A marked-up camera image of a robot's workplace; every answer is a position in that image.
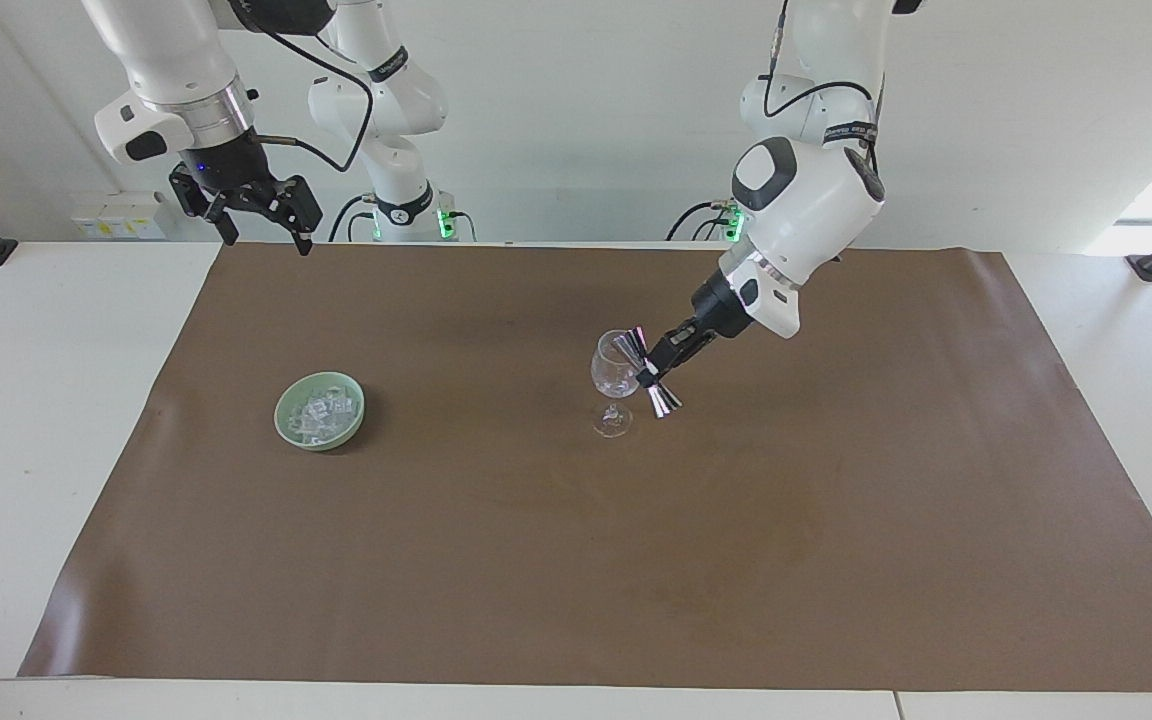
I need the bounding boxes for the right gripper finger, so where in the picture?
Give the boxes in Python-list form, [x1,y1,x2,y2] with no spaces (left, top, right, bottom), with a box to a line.
[236,175,325,257]
[168,166,241,247]

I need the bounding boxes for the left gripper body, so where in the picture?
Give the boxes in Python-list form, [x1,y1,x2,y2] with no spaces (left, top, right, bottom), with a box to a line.
[674,268,759,351]

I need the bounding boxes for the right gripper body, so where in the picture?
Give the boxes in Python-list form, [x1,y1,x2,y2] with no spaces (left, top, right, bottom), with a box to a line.
[179,126,283,197]

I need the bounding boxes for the silver double-cone jigger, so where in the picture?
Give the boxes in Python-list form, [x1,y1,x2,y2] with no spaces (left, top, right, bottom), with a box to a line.
[610,329,683,419]

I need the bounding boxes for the clear wine glass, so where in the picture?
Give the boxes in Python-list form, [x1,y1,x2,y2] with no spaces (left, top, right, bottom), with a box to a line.
[589,329,651,440]

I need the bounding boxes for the green ceramic bowl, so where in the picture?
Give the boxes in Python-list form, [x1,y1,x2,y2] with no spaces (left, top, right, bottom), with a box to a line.
[273,370,367,454]

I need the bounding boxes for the white wall socket strip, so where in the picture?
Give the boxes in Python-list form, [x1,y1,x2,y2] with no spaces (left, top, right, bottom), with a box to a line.
[70,191,173,242]

